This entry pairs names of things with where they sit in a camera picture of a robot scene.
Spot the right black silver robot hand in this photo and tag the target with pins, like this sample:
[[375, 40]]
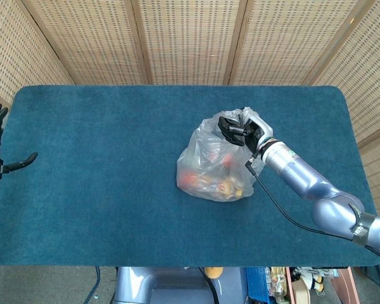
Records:
[[259, 130]]

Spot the transparent plastic bag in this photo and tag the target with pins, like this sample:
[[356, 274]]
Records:
[[202, 152]]

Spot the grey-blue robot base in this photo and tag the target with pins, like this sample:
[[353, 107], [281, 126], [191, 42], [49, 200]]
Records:
[[171, 286]]

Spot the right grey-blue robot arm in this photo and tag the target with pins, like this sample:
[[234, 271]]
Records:
[[320, 190]]

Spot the yellow snack packet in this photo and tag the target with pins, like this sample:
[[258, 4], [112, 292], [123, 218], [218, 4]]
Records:
[[225, 188]]

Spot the red snack packet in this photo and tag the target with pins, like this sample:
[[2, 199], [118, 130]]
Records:
[[190, 180]]

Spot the orange round object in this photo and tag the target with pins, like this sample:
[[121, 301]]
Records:
[[213, 271]]

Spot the clear plastic bottle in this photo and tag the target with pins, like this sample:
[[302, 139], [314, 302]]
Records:
[[278, 283]]

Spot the blue plastic crate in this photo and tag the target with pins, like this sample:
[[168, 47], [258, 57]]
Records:
[[256, 285]]

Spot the white plush toy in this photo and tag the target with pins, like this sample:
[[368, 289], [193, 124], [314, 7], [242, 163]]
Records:
[[308, 278]]

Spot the pink board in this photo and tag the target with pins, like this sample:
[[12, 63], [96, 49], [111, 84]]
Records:
[[346, 288]]

